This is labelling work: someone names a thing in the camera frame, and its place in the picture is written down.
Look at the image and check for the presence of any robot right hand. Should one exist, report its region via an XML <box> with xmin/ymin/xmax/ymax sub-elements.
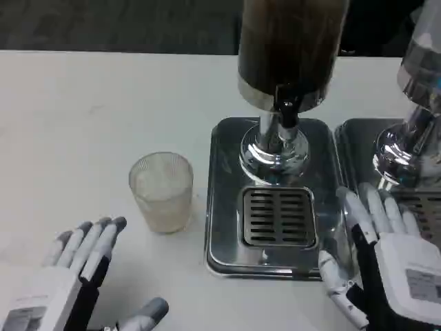
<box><xmin>318</xmin><ymin>182</ymin><xmax>441</xmax><ymax>331</ymax></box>

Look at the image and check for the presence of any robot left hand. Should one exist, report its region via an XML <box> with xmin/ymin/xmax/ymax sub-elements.
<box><xmin>0</xmin><ymin>216</ymin><xmax>170</xmax><ymax>331</ymax></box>

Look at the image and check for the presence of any clear ribbed glass cup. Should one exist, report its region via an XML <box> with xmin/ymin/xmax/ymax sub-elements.
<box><xmin>128</xmin><ymin>151</ymin><xmax>194</xmax><ymax>235</ymax></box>

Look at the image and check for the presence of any slotted steel drip grille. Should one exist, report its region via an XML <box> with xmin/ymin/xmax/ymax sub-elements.
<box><xmin>242</xmin><ymin>187</ymin><xmax>317</xmax><ymax>248</ymax></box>
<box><xmin>392</xmin><ymin>192</ymin><xmax>441</xmax><ymax>246</ymax></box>

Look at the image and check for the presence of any steel drip tray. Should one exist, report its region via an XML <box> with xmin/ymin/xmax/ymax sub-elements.
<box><xmin>205</xmin><ymin>117</ymin><xmax>346</xmax><ymax>281</ymax></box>
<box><xmin>334</xmin><ymin>118</ymin><xmax>441</xmax><ymax>249</ymax></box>

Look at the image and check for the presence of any clear drink dispenser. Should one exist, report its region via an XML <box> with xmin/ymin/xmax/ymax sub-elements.
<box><xmin>373</xmin><ymin>0</ymin><xmax>441</xmax><ymax>192</ymax></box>

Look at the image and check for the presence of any black dispenser tap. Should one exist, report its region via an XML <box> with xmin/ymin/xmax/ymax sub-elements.
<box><xmin>274</xmin><ymin>83</ymin><xmax>300</xmax><ymax>128</ymax></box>

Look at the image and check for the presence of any brown drink dispenser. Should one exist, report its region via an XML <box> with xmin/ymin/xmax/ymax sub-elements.
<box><xmin>236</xmin><ymin>0</ymin><xmax>351</xmax><ymax>182</ymax></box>

